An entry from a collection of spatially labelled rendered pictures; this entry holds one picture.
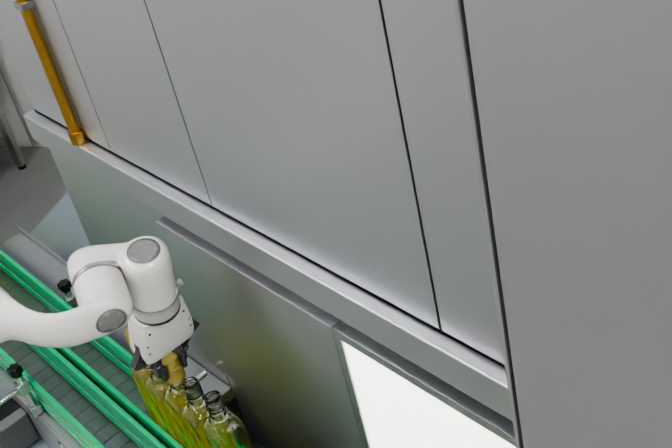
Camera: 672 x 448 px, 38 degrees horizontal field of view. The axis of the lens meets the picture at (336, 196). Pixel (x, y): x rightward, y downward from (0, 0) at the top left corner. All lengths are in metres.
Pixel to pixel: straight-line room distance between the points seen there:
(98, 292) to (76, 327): 0.06
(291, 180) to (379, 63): 0.33
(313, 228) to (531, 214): 0.99
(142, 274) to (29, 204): 3.25
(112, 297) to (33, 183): 3.44
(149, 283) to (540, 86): 1.20
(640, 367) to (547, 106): 0.11
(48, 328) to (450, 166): 0.66
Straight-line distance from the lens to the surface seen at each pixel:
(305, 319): 1.48
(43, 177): 4.90
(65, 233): 2.94
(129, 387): 2.13
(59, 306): 2.32
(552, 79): 0.34
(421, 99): 1.04
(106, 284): 1.47
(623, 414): 0.42
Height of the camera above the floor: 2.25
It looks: 34 degrees down
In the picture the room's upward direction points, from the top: 14 degrees counter-clockwise
